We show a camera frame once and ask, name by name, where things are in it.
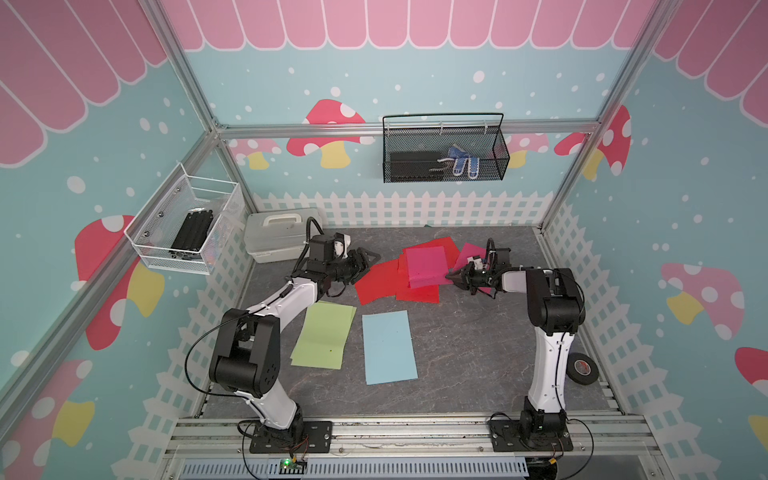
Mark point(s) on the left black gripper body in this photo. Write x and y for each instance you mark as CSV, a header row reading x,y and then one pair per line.
x,y
346,269

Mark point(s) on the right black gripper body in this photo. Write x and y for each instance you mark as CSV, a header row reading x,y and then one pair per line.
x,y
475,280

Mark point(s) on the magenta paper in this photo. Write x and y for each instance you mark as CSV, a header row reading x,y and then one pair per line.
x,y
427,267
468,250

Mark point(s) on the large green paper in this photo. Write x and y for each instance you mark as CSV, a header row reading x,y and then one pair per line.
x,y
324,334

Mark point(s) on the blue paper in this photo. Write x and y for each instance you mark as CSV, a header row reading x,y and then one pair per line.
x,y
388,349

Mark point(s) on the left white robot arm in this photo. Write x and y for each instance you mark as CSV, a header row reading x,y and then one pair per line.
x,y
246,357

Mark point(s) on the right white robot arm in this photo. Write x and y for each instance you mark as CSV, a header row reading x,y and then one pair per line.
x,y
556,309

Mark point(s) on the red paper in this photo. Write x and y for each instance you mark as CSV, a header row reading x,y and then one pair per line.
x,y
403,290
380,282
447,243

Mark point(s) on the white plastic storage box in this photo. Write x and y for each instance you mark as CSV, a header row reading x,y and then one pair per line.
x,y
278,235

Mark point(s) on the black box in mesh basket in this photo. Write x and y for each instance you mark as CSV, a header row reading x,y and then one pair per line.
x,y
414,166

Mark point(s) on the black tape roll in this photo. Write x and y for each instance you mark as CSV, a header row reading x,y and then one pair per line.
x,y
582,369

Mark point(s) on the blue white item in basket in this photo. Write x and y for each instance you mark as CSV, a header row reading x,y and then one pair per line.
x,y
459,163

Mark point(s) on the green lit circuit board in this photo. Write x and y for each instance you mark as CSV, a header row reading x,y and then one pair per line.
x,y
293,466

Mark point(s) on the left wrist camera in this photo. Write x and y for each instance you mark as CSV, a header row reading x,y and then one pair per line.
x,y
341,245

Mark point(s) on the black mesh wall basket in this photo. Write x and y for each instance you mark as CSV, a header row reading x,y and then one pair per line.
x,y
478,133

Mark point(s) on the black block in wire basket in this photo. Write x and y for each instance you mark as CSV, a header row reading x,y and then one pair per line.
x,y
192,235

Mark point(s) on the white wire wall basket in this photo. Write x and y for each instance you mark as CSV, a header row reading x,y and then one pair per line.
x,y
152,232

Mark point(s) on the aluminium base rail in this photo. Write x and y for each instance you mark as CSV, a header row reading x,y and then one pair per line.
x,y
606,445

